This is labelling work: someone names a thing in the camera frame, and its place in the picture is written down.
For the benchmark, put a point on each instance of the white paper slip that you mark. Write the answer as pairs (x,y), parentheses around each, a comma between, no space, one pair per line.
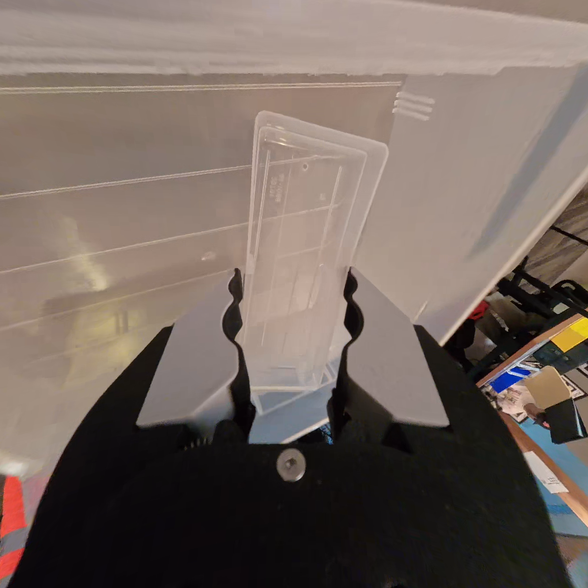
(546,473)

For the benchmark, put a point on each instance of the translucent plastic storage box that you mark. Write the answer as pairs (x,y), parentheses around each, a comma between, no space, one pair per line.
(115,160)

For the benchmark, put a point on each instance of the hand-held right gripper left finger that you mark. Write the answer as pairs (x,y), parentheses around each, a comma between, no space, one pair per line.
(193,367)

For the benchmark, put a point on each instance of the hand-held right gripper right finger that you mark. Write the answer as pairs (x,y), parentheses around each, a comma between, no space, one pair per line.
(390,367)

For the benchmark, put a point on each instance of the clear plastic drawer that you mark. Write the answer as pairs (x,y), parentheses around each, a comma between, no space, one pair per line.
(312,206)

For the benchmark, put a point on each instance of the red striped cloth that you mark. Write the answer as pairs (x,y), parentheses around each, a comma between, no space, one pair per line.
(11,514)

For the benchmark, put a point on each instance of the sign stand with tan card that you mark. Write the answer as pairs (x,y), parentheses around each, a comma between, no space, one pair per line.
(546,388)

